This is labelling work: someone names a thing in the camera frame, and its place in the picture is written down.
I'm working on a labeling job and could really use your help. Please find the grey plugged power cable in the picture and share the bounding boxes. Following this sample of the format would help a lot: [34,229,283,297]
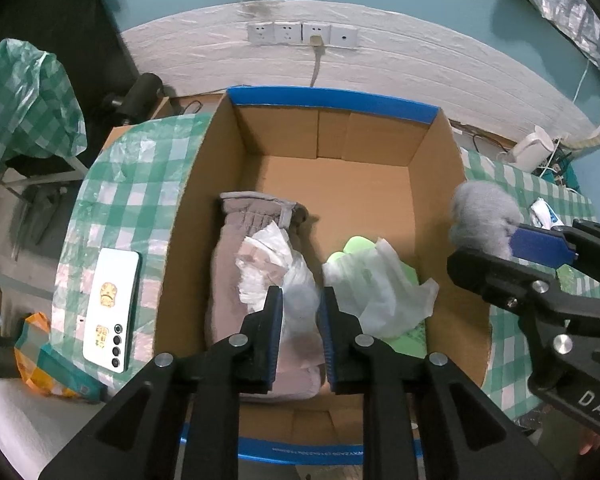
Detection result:
[309,35,327,89]

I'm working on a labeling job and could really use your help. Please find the white blue-printed plastic bag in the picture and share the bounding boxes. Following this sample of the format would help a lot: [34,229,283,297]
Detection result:
[529,198,564,229]

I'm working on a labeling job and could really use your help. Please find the blue-rimmed cardboard box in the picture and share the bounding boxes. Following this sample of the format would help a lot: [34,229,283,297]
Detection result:
[152,86,493,461]

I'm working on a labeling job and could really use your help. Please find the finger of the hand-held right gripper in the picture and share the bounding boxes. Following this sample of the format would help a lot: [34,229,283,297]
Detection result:
[511,219,600,286]
[447,250,600,361]

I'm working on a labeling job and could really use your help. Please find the white wipe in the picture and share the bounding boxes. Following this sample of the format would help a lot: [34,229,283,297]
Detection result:
[322,237,440,337]

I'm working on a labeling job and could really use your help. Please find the white router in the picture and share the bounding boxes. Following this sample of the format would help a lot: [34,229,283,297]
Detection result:
[510,125,553,173]

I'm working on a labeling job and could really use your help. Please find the green checked plastic cover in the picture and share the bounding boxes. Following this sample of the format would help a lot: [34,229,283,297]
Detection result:
[0,39,88,173]

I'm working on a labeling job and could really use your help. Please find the tangled cables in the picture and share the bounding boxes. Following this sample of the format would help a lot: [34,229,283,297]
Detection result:
[539,135,577,192]

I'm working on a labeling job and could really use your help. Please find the white wall socket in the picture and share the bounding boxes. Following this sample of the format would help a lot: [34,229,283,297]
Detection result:
[329,24,359,51]
[274,21,303,46]
[301,22,331,48]
[247,21,276,46]

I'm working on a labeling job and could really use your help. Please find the person's right hand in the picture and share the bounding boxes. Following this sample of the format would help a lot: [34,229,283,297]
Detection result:
[579,427,600,456]

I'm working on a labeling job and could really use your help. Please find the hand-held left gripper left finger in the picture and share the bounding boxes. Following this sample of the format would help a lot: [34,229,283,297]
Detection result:
[39,286,285,480]

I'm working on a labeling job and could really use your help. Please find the grey fluffy sock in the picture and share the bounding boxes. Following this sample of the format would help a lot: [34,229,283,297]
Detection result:
[450,181,523,260]

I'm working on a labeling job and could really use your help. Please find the white phone with stickers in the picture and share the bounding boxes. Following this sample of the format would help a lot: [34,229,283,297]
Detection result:
[82,248,142,374]

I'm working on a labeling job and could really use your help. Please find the grey padded glove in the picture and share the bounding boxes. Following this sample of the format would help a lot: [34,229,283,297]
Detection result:
[205,191,327,401]

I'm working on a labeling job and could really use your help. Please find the white embossed paper towel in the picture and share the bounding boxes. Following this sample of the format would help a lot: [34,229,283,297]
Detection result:
[235,224,295,312]

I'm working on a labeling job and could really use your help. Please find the teal orange packet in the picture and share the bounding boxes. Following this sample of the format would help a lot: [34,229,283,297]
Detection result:
[14,312,106,404]

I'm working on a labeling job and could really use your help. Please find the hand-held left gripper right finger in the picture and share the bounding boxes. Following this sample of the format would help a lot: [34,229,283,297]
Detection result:
[317,287,546,480]

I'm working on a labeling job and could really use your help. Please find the white chair frame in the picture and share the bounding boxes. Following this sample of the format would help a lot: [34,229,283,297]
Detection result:
[0,154,89,197]

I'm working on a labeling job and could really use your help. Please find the green checked tablecloth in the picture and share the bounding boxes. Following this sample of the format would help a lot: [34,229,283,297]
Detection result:
[52,112,597,422]

